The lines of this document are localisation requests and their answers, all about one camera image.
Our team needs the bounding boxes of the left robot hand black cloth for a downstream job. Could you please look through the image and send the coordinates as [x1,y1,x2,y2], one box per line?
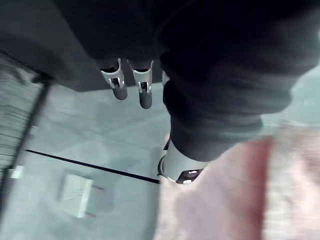
[58,0,320,185]

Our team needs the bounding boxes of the pink floor mat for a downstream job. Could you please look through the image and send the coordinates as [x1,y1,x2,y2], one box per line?
[152,119,320,240]

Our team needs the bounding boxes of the thin black floor strip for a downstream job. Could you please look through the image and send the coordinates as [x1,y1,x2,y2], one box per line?
[24,148,161,185]

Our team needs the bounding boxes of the dark grey cabinet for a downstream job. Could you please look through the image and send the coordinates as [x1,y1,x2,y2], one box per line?
[0,0,165,94]

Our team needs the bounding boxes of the white square floor drain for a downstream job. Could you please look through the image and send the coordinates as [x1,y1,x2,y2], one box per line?
[58,173,95,219]

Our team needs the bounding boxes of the black door frame bar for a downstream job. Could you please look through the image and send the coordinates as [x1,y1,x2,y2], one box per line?
[0,73,54,191]

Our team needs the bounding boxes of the small white door bracket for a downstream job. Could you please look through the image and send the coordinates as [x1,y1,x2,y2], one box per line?
[7,165,25,180]

